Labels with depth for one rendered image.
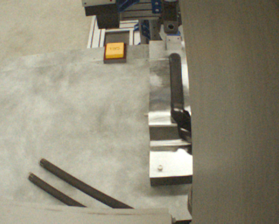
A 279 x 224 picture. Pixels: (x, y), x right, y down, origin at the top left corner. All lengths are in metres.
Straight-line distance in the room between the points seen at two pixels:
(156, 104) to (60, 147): 0.34
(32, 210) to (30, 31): 2.59
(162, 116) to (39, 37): 1.85
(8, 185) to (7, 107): 0.34
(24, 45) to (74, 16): 0.42
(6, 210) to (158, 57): 1.02
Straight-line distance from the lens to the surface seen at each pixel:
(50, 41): 2.99
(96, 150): 1.45
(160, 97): 1.41
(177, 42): 1.54
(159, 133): 1.35
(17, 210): 0.64
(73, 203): 1.30
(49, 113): 1.57
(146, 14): 1.96
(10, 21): 3.35
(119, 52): 1.64
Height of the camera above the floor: 2.02
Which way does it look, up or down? 54 degrees down
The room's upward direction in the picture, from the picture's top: 7 degrees counter-clockwise
